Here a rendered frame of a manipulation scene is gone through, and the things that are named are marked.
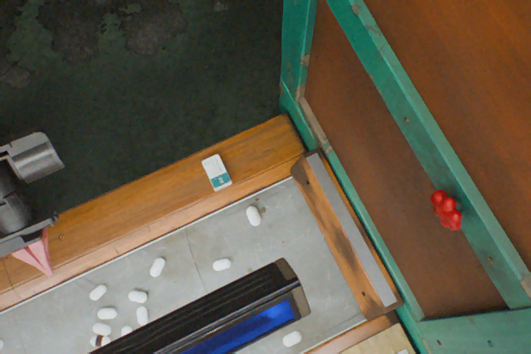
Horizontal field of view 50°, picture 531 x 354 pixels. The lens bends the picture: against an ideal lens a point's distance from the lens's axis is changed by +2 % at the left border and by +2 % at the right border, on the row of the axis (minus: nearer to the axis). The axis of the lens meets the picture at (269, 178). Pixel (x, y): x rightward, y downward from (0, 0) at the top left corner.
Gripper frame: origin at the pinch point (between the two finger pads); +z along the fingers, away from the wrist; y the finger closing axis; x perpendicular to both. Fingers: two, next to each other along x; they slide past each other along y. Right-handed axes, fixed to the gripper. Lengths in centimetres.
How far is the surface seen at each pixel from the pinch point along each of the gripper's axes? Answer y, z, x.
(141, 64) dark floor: 27, -6, 116
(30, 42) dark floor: -4, -24, 131
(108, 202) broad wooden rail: 10.9, -1.4, 13.9
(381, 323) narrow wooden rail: 46, 30, -12
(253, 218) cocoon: 33.9, 9.6, 5.1
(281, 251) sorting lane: 36.2, 16.9, 1.9
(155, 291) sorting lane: 12.3, 14.4, 4.2
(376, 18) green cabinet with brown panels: 50, -25, -33
